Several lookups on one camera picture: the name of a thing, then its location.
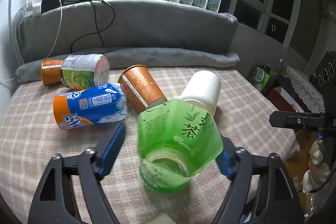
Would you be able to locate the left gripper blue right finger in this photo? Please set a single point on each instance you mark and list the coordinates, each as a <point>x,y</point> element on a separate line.
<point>261,190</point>

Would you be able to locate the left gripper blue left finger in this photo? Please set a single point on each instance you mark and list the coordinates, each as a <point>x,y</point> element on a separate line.
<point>54,199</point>

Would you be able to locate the green tea cup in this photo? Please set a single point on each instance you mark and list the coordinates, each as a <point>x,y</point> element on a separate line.
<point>176,141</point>

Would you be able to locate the blue orange drink cup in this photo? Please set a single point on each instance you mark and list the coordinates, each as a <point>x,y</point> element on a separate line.
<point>101,104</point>

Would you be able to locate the white plastic cup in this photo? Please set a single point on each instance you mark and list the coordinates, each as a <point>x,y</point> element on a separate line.
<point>203,90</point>

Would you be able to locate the far orange paper cup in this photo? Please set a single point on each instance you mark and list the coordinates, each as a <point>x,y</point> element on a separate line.
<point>50,72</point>

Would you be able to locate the green label foil-lid cup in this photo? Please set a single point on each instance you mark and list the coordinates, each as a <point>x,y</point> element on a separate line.
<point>79,72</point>

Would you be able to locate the orange patterned paper cup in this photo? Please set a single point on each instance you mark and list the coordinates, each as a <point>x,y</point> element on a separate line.
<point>140,88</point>

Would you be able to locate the gloved right hand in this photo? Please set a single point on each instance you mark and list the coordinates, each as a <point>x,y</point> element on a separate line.
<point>319,165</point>

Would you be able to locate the red box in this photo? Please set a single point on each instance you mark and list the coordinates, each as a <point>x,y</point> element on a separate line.
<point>279,101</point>

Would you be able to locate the green paper bag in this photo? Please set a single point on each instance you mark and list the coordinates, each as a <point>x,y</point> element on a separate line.
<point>260,76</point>

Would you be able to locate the plaid pink table cloth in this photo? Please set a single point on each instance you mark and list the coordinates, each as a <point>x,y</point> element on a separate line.
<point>30,136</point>

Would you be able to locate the rolled grey blanket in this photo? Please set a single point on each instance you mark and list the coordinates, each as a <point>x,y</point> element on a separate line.
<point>118,58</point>

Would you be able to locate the grey plush cushion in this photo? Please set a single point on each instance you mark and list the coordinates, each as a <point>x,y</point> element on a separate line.
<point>123,24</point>

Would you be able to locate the black power adapter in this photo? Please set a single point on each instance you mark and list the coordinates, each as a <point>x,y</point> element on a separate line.
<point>48,5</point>

